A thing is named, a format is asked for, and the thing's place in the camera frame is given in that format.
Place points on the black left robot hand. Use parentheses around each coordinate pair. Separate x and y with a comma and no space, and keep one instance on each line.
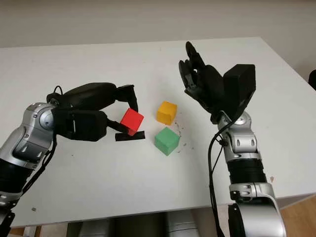
(91,95)

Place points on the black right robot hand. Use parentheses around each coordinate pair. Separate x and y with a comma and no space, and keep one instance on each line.
(212,86)

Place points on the red wooden block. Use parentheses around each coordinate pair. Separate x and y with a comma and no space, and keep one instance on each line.
(132,118)

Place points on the yellow wooden block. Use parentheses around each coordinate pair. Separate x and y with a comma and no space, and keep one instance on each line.
(166,111)

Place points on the green wooden block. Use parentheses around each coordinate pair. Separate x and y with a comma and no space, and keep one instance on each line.
(166,140)

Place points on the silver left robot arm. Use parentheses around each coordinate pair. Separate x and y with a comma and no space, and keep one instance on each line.
(24,138)

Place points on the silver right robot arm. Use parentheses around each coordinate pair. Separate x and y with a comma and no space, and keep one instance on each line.
(247,148)

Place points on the black tape strip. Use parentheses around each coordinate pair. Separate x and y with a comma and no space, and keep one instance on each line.
(121,137)

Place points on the black round object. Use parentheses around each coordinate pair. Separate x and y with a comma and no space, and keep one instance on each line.
(313,80)

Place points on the grey left robot leg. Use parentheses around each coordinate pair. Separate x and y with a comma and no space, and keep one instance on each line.
(89,229)

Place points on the grey robot leg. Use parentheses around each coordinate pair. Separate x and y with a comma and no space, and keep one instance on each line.
(187,225)
(89,229)

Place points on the grey right robot leg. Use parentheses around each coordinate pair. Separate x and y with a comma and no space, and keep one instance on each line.
(187,225)

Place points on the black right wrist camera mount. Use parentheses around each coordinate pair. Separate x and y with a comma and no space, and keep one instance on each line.
(239,86)

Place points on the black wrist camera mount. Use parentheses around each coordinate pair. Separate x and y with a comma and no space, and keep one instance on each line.
(239,86)
(81,126)

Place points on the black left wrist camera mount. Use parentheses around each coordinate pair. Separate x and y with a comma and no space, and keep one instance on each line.
(81,126)

